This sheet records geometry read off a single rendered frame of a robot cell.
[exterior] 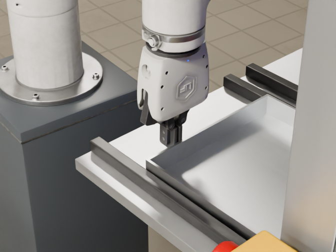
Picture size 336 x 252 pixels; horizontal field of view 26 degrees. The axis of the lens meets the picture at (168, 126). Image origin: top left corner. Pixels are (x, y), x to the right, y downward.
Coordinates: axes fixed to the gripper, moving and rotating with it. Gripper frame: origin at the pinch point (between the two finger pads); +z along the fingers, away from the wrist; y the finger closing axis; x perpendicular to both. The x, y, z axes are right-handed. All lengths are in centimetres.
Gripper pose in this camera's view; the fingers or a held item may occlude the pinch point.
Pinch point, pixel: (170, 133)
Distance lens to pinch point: 106.6
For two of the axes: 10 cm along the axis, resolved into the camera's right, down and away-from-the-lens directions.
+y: 7.5, -3.8, 5.5
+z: -0.2, 8.1, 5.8
